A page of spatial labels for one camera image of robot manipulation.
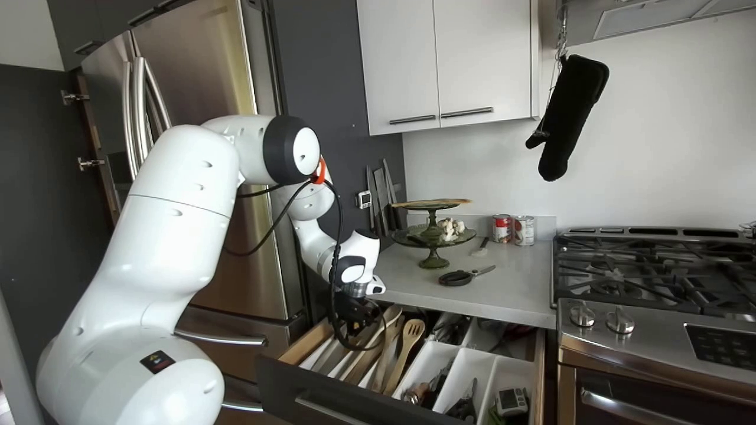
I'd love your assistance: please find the red and white can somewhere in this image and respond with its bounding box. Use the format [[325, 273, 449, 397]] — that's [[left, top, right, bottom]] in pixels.
[[513, 213, 539, 247], [492, 215, 516, 246]]

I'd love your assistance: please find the stainless range hood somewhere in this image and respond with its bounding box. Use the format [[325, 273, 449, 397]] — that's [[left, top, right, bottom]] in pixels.
[[563, 0, 756, 48]]

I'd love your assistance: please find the white cutlery organizer tray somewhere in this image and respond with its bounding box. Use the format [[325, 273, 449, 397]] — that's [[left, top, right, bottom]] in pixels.
[[297, 311, 539, 425]]

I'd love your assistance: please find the black oven mitt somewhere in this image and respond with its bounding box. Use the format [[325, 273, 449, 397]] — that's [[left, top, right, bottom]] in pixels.
[[524, 53, 612, 184]]

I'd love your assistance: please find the white wall cabinet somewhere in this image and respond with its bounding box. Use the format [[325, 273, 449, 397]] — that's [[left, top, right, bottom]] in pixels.
[[355, 0, 545, 138]]

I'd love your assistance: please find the dark front kitchen drawer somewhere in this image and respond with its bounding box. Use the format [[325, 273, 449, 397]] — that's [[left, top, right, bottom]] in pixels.
[[255, 309, 550, 425]]

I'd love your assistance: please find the dark tall cabinet door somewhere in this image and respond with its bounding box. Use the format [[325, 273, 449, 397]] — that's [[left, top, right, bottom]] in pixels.
[[0, 61, 121, 381]]

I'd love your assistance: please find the small pale round object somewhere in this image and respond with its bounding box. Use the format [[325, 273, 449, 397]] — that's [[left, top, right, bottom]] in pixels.
[[439, 218, 467, 244]]

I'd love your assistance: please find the stainless steel fridge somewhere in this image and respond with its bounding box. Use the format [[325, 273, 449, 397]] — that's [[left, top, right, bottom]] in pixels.
[[74, 0, 315, 425]]

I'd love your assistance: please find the thin pale wooden stirring spoon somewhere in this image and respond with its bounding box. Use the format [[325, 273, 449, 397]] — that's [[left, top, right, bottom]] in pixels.
[[341, 306, 400, 372]]

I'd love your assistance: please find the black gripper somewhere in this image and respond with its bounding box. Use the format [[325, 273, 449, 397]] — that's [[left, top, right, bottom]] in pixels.
[[330, 287, 380, 349]]

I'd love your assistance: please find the metal utensil rack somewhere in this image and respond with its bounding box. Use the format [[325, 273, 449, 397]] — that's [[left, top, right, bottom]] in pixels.
[[364, 158, 407, 238]]

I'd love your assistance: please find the silver cabinet door handle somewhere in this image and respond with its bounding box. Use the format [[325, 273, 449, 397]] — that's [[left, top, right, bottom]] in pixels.
[[436, 103, 497, 123], [387, 113, 439, 128]]

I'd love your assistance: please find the small black pan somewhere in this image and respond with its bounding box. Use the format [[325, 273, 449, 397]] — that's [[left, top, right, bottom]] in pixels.
[[436, 262, 500, 287]]

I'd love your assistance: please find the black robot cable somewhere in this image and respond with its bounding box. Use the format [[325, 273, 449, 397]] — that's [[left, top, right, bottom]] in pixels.
[[223, 160, 351, 334]]

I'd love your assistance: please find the silver stove knob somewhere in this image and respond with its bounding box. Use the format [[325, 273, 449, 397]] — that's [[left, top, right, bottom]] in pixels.
[[568, 303, 598, 331], [602, 304, 638, 338]]

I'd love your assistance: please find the silver oven door handle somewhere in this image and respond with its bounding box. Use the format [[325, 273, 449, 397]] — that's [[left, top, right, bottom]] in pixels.
[[577, 384, 756, 425]]

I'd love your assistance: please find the silver freezer drawer handle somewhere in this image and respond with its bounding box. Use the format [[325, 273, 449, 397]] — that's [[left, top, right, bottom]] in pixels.
[[173, 328, 270, 349]]

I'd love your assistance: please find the silver fridge door handle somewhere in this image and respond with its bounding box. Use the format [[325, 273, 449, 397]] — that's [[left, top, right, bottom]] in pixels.
[[121, 55, 151, 184], [139, 55, 174, 138]]

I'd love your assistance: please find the stainless gas stove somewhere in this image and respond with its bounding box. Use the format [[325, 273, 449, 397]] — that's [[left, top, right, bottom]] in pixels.
[[550, 225, 756, 425]]

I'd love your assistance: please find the wide wooden spatula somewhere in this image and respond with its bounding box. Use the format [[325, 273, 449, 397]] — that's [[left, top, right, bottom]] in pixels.
[[329, 313, 387, 384]]

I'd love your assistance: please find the grey digital kitchen timer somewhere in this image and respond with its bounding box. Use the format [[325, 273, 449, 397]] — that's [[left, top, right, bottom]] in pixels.
[[493, 384, 531, 421]]

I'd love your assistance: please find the green tiered cake stand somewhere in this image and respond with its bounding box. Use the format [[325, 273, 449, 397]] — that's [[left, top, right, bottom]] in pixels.
[[387, 197, 480, 271]]

